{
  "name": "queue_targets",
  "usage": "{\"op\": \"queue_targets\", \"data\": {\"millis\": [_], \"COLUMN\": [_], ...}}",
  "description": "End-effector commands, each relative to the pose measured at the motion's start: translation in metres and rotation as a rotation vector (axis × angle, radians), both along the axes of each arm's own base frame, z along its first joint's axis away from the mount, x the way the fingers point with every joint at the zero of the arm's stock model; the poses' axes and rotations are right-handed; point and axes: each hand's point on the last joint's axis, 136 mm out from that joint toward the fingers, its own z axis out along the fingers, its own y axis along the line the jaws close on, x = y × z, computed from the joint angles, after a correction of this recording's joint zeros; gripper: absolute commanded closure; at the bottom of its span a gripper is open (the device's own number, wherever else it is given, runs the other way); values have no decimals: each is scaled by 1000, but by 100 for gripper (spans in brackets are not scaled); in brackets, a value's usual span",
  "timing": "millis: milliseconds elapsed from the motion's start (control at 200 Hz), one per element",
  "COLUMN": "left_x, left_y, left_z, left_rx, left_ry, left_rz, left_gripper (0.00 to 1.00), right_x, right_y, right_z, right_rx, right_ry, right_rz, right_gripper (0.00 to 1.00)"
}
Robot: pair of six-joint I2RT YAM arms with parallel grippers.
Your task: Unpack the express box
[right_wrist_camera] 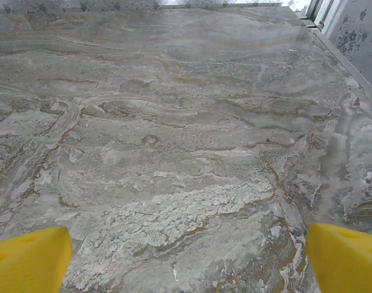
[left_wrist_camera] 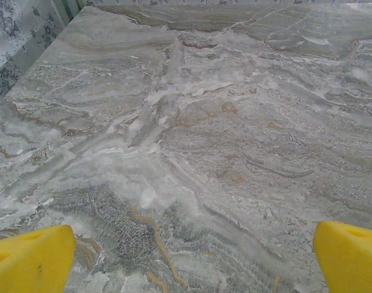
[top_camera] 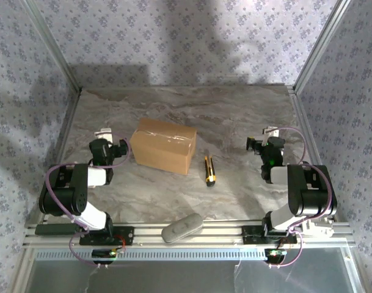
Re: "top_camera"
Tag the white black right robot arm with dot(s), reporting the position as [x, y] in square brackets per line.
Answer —
[311, 195]

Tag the grey oval fabric pad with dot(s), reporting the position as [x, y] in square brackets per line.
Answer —
[182, 228]

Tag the black flat bar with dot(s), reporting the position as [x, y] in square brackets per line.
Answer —
[54, 229]

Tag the aluminium front rail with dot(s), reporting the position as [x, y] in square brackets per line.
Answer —
[219, 236]

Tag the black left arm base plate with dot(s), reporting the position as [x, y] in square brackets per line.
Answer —
[127, 235]

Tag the aluminium rail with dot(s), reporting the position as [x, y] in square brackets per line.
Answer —
[219, 236]
[304, 116]
[67, 122]

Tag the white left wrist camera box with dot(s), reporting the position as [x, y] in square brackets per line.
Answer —
[104, 134]

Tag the aluminium left corner post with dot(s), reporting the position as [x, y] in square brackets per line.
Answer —
[53, 45]

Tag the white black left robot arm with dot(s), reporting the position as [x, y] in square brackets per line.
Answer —
[78, 198]

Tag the yellow black utility knife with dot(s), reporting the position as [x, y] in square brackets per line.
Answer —
[210, 174]

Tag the right circuit board green light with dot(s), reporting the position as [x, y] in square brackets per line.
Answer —
[275, 254]

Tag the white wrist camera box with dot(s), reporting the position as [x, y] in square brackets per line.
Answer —
[272, 132]
[104, 134]

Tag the left circuit board green light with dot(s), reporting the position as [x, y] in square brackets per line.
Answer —
[104, 254]

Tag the circuit board green light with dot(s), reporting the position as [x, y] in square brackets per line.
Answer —
[104, 254]
[275, 254]

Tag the aluminium corner post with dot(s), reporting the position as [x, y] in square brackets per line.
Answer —
[321, 45]
[53, 45]

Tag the aluminium right corner post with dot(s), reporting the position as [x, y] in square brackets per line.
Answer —
[321, 45]

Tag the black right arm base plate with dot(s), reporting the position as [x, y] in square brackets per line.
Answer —
[250, 236]

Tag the aluminium left side rail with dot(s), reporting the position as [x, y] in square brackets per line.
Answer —
[67, 122]

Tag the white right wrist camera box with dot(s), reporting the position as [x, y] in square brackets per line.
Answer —
[272, 132]

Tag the aluminium right side rail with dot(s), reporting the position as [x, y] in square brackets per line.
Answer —
[304, 116]

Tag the brown cardboard express box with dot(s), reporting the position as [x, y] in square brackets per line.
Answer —
[161, 146]

